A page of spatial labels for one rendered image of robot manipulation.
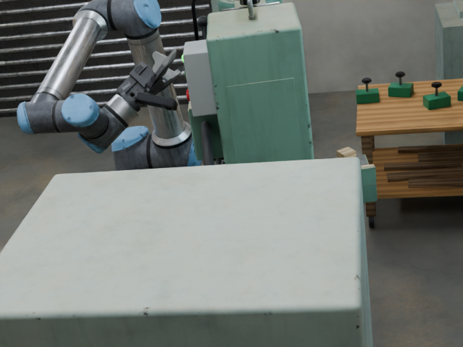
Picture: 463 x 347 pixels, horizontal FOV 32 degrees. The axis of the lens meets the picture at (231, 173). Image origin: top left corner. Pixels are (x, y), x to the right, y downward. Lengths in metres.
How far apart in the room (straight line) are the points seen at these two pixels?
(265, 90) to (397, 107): 2.05
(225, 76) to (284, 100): 0.15
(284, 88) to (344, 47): 3.57
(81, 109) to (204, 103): 0.41
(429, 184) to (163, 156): 1.44
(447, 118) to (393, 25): 1.76
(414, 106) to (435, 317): 1.06
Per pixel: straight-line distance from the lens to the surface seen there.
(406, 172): 4.01
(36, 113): 2.27
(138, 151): 3.01
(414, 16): 5.41
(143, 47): 2.71
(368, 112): 3.87
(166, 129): 2.91
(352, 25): 5.41
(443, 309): 3.42
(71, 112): 2.21
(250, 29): 1.88
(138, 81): 2.34
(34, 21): 5.77
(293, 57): 1.88
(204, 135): 1.91
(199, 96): 1.93
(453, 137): 4.67
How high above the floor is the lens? 2.06
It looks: 27 degrees down
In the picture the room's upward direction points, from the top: 8 degrees counter-clockwise
